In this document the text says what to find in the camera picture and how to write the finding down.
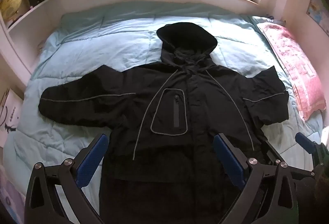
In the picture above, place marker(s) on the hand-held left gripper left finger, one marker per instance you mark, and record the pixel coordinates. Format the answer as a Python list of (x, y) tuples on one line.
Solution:
[(92, 161)]

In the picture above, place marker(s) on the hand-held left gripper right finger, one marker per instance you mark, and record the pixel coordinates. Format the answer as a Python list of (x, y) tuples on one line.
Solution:
[(230, 161)]

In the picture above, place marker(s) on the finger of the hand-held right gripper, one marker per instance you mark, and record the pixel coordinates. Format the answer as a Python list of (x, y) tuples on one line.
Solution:
[(270, 150), (305, 141)]

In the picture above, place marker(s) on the black hooded jacket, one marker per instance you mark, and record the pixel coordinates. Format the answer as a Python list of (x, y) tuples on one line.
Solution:
[(177, 121)]

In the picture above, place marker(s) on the pink pillow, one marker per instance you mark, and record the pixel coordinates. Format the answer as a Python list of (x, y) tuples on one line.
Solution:
[(295, 69)]

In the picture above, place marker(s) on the white paper with black drawing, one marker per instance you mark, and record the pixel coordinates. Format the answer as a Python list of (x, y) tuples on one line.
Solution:
[(9, 117)]

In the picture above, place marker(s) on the light blue quilt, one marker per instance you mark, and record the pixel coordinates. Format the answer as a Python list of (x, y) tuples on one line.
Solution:
[(84, 54)]

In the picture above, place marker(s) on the white bookshelf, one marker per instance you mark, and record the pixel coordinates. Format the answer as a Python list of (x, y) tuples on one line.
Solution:
[(28, 15)]

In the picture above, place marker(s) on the yellow globe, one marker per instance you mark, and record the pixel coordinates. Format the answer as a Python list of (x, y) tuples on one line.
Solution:
[(10, 2)]

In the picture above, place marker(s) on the wall poster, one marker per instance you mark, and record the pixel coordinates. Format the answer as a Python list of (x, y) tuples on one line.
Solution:
[(318, 11)]

